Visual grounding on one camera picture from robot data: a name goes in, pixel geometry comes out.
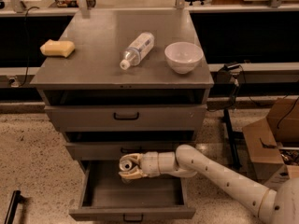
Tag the clear plastic water bottle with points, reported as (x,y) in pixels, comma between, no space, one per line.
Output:
(137,50)

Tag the bottom grey drawer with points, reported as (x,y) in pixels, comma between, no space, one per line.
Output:
(106,197)

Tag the yellow sponge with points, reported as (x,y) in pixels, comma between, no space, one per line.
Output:
(57,48)

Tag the grey drawer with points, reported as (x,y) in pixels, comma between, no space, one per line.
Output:
(122,118)
(105,151)
(106,197)

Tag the top grey drawer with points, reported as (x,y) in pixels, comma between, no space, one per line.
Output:
(122,118)

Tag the middle grey drawer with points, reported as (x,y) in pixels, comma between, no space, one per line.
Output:
(105,151)

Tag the red bull can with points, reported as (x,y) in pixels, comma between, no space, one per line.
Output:
(127,167)

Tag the white bowl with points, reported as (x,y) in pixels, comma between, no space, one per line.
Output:
(183,57)

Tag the cardboard box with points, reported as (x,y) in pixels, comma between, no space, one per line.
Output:
(272,143)

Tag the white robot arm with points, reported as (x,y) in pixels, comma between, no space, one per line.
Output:
(279,206)

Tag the black bar on floor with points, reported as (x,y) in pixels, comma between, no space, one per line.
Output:
(16,199)

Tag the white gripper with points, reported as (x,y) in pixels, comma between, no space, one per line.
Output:
(150,163)

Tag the grey drawer cabinet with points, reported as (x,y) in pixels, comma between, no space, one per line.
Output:
(92,74)

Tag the black stand with cables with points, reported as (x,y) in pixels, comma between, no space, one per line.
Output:
(238,76)

